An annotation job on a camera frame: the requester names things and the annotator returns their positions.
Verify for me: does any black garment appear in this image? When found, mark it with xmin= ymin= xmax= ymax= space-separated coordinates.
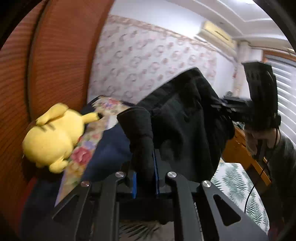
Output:
xmin=117 ymin=68 xmax=234 ymax=182

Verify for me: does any person's right hand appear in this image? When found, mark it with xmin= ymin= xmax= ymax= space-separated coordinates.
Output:
xmin=244 ymin=125 xmax=280 ymax=155

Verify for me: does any beige tied window curtain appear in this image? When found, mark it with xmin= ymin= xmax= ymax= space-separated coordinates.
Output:
xmin=233 ymin=41 xmax=251 ymax=98

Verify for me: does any folded navy blue garment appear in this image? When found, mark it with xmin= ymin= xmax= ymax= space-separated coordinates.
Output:
xmin=81 ymin=124 xmax=132 ymax=182

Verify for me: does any wooden sideboard cabinet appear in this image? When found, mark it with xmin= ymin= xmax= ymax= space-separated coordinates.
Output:
xmin=222 ymin=126 xmax=271 ymax=187

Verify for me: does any window zebra blind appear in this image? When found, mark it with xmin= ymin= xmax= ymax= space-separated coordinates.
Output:
xmin=266 ymin=55 xmax=296 ymax=145

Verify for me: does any palm leaf print sheet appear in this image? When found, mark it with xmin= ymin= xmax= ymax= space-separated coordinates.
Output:
xmin=211 ymin=160 xmax=269 ymax=233

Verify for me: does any floral bed blanket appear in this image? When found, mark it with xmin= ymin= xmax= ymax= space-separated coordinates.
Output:
xmin=55 ymin=95 xmax=133 ymax=204

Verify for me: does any yellow plush toy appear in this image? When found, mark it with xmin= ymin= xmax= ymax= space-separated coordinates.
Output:
xmin=22 ymin=103 xmax=103 ymax=174

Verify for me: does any wooden louvered wardrobe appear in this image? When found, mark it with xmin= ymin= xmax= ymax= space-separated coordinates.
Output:
xmin=1 ymin=1 xmax=113 ymax=233

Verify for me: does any wall air conditioner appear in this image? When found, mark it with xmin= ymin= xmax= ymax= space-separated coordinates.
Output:
xmin=197 ymin=21 xmax=237 ymax=51

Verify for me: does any circle patterned wall curtain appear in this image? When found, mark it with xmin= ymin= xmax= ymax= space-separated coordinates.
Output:
xmin=87 ymin=14 xmax=232 ymax=105

